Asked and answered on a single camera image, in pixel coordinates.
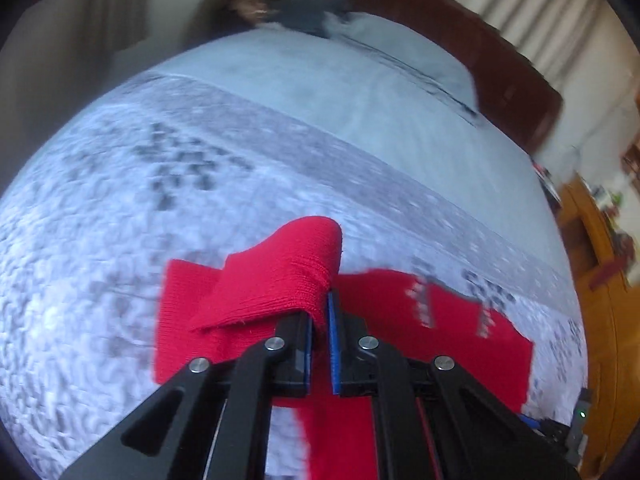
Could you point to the light grey bed sheet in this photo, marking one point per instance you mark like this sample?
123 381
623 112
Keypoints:
325 90

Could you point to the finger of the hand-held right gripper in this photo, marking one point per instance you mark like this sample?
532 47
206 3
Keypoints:
530 423

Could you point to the wooden cabinet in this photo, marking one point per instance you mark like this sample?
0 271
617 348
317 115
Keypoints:
610 340

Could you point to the quilted leaf-pattern bedspread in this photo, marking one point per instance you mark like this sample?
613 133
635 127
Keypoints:
100 210

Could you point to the dark wooden headboard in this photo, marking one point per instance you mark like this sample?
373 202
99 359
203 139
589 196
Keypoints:
500 55

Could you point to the beige striped curtain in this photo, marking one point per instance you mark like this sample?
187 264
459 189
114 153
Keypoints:
550 15

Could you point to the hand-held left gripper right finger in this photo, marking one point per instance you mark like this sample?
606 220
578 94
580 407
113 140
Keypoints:
334 350

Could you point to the red knit sweater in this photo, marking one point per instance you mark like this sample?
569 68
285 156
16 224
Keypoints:
270 270

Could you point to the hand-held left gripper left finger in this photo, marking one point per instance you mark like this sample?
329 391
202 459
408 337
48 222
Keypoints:
295 355

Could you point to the dark blue cloth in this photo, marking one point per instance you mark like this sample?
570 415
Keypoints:
305 10

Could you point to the light grey pillow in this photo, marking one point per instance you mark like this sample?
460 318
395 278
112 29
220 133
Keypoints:
410 50

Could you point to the maroon cloth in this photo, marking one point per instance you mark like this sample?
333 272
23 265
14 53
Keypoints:
607 274

